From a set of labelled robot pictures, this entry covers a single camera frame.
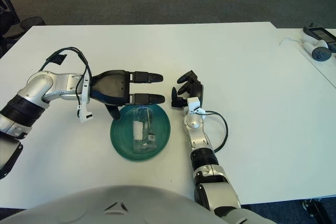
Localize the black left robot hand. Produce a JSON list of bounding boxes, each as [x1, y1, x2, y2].
[[90, 69, 166, 121]]

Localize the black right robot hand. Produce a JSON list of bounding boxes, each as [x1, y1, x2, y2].
[[171, 70, 205, 109]]

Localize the clear plastic bottle blue cap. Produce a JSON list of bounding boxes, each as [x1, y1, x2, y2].
[[131, 105, 157, 154]]

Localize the green round plate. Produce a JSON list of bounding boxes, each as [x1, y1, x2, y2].
[[110, 104, 171, 161]]

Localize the silver robot torso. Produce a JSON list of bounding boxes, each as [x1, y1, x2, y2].
[[0, 185, 276, 224]]

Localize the black office chair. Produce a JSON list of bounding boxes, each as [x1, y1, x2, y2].
[[0, 0, 22, 57]]

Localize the white grey controller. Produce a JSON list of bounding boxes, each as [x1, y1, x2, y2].
[[301, 33, 333, 62]]

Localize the black handheld device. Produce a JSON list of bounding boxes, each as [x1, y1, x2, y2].
[[303, 23, 336, 50]]

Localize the black wheeled stand base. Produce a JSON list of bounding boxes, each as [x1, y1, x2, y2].
[[301, 197, 329, 224]]

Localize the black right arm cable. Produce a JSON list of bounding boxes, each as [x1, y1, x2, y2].
[[206, 110, 228, 153]]

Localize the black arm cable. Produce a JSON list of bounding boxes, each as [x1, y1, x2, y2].
[[206, 110, 228, 153], [46, 47, 92, 109]]

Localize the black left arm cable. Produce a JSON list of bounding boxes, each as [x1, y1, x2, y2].
[[46, 47, 92, 109]]

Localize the black wire mesh wastebasket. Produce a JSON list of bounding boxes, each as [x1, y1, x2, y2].
[[20, 16, 47, 32]]

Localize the white cable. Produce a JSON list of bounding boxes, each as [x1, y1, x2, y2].
[[280, 37, 304, 48]]

